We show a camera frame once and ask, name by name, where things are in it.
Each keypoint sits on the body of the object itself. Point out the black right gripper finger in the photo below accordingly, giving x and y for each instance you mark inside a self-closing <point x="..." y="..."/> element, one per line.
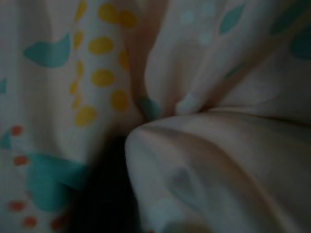
<point x="107" y="189"/>

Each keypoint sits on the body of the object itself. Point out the cream pillow with coloured print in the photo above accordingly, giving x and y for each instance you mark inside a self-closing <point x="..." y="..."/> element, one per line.
<point x="218" y="155"/>

